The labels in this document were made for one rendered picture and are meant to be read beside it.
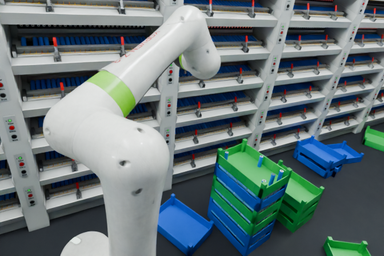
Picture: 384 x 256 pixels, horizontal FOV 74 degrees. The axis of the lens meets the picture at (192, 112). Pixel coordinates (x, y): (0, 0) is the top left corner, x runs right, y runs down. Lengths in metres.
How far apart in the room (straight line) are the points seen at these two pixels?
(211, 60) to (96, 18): 0.55
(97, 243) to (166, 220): 0.81
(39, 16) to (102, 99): 0.65
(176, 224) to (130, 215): 1.08
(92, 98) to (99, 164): 0.15
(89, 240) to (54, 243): 0.78
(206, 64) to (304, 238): 1.21
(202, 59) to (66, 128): 0.44
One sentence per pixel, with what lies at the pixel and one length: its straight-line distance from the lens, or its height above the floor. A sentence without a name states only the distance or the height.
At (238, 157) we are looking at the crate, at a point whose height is 0.40.
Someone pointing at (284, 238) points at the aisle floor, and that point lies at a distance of 1.64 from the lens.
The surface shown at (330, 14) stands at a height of 1.10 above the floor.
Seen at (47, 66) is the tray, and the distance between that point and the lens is 1.18.
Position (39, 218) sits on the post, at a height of 0.07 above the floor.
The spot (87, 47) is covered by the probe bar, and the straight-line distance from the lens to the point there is 1.23.
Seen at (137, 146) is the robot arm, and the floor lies 0.97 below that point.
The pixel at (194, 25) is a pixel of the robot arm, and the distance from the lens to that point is 0.74.
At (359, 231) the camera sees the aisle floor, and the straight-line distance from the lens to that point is 1.91.
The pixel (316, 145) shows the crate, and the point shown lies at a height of 0.09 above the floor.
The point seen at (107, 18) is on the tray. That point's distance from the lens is 1.16.
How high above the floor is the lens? 1.21
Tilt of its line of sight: 27 degrees down
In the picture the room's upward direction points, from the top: 5 degrees clockwise
